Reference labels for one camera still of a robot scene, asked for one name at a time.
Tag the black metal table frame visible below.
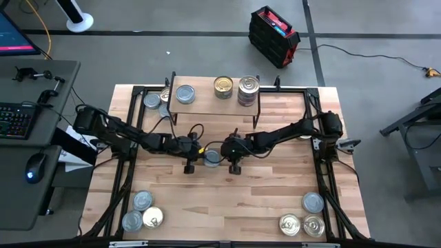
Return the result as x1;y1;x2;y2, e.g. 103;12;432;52
81;76;370;242

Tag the white base black pole stand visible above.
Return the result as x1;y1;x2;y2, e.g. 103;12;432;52
54;0;94;33

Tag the white paper sheet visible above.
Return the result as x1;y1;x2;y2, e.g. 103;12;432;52
57;125;99;173

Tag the grey angled bracket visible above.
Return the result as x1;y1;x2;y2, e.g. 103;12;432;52
336;138;362;152

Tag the black floor cable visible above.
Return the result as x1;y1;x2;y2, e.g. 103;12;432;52
296;43;428;72

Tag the red and black toolbox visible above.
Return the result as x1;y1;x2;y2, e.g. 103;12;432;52
247;5;301;69

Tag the silver metal bracket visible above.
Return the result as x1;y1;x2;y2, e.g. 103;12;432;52
302;242;340;248
109;240;149;248

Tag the dark grey side cart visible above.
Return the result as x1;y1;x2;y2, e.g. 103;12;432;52
380;87;441;200

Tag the black computer mouse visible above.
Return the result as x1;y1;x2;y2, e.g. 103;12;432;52
25;152;48;185

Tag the backlit black keyboard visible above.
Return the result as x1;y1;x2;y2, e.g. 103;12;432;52
0;102;38;141

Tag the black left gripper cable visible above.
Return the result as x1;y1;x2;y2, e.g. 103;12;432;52
187;123;205;142

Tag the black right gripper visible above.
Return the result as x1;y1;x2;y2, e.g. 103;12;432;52
218;127;256;164

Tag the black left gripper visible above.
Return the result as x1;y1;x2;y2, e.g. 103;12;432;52
170;134;209;161

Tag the yellow cable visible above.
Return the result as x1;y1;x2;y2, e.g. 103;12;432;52
23;0;52;59

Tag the wooden shelf black metal frame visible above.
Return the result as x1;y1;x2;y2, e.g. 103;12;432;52
167;71;262;130

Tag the black desk clamp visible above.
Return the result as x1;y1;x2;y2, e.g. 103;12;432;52
37;76;66;105
12;66;53;83

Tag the yellow cable plug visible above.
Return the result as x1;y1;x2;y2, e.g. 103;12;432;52
422;66;441;79

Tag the computer monitor with pink stripe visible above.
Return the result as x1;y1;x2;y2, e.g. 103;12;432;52
0;10;41;56

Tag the grey desk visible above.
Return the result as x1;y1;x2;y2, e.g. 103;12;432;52
0;58;82;231

